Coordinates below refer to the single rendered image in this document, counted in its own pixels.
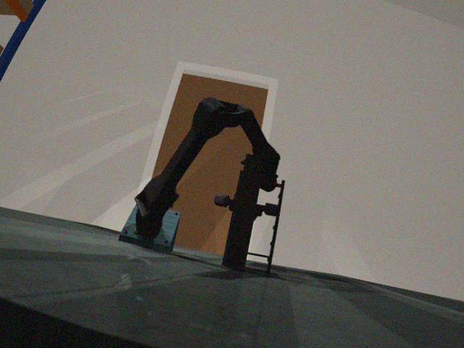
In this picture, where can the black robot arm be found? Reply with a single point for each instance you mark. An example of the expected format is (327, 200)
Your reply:
(210, 118)

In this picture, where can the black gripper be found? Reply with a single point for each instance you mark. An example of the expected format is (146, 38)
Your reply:
(224, 201)

